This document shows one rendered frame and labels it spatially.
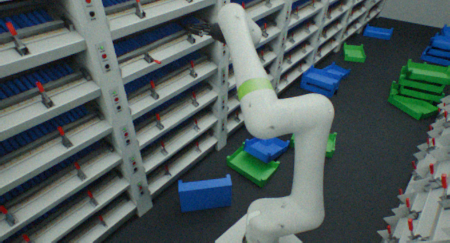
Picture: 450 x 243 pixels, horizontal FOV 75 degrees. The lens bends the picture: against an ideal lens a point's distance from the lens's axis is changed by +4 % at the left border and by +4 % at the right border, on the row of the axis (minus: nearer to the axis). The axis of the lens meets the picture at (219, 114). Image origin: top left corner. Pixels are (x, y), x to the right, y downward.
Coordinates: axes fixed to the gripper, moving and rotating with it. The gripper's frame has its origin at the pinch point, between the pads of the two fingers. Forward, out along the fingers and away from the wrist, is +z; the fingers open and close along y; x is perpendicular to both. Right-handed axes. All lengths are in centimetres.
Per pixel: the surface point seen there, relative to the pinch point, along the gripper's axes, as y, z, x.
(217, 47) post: 18.0, 1.0, -16.3
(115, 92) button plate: -47.2, -1.2, -12.8
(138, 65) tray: -32.4, 1.1, -7.1
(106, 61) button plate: -47.1, -2.9, 1.1
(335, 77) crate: 156, -15, -92
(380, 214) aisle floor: 41, -90, -114
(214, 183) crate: -17, -17, -82
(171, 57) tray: -15.7, -0.6, -9.3
